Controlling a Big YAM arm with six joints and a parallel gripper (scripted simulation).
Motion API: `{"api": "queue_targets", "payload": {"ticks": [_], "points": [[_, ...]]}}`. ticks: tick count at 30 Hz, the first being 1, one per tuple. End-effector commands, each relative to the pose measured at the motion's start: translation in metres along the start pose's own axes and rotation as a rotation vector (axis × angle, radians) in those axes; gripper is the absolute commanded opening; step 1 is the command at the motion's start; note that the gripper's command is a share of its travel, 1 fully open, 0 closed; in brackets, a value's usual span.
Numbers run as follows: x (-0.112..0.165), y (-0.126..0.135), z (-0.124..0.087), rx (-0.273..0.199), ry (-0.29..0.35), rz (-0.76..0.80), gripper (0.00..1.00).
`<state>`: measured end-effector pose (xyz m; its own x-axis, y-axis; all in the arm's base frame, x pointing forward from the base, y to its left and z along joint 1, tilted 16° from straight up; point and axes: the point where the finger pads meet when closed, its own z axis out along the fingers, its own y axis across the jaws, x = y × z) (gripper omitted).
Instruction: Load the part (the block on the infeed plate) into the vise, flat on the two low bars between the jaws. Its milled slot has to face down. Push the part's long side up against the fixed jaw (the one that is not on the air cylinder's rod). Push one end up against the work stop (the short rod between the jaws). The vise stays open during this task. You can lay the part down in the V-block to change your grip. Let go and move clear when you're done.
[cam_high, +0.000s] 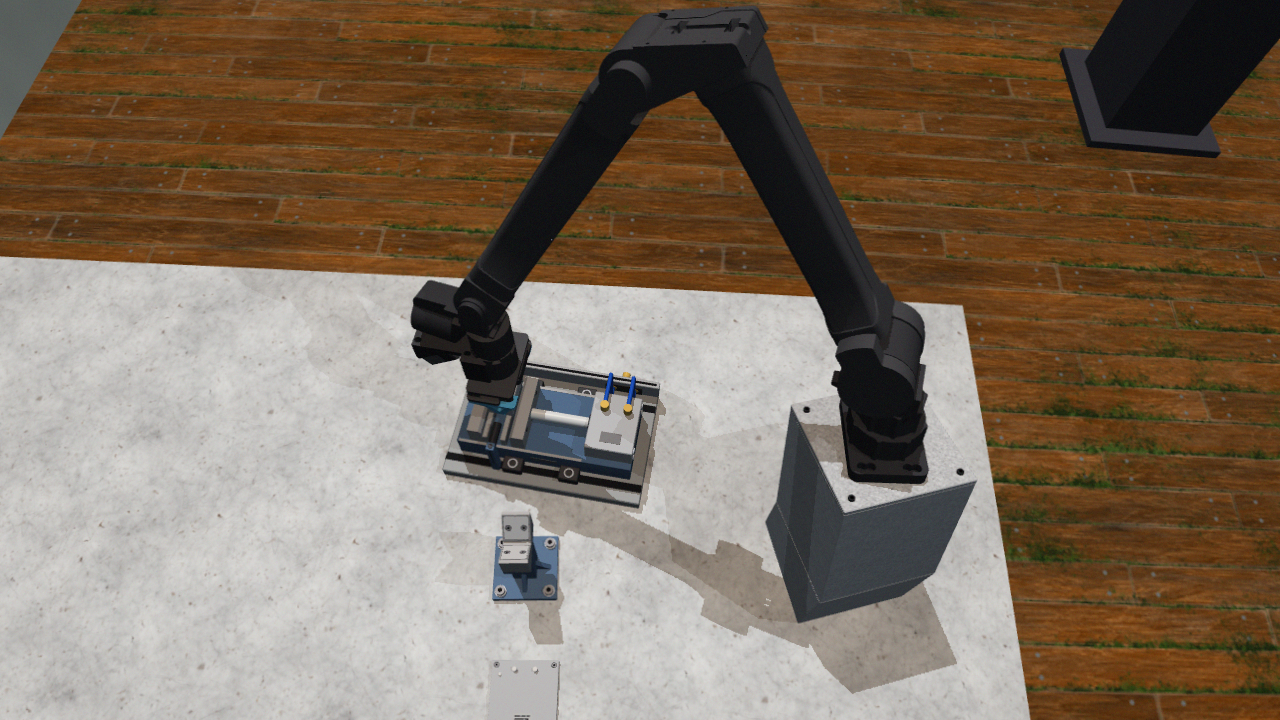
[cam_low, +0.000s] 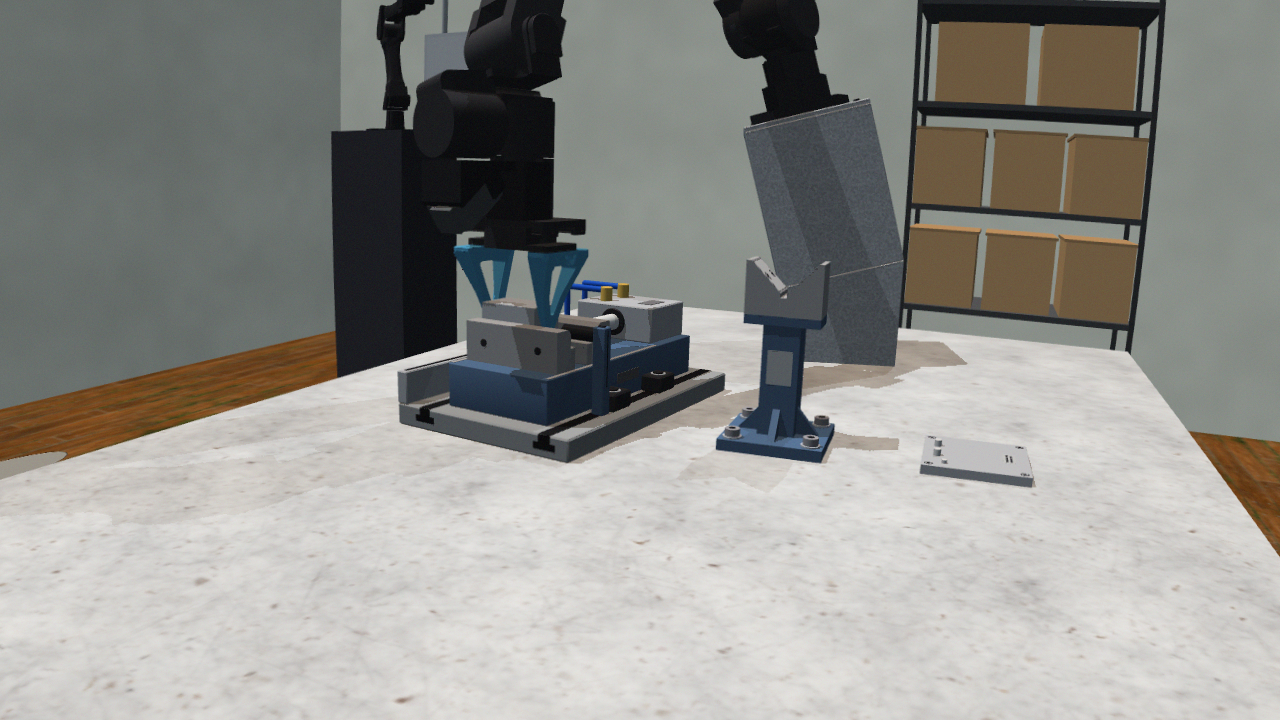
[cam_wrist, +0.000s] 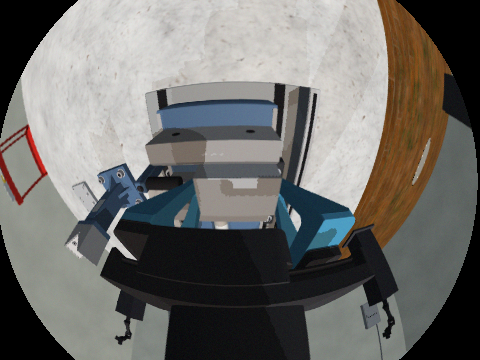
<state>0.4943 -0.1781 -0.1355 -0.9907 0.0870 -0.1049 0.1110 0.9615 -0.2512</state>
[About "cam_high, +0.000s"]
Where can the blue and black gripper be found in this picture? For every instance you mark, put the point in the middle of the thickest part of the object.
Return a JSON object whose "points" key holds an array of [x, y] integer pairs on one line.
{"points": [[505, 374]]}

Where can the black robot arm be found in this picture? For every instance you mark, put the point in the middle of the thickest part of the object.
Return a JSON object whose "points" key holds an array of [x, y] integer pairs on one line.
{"points": [[721, 55]]}

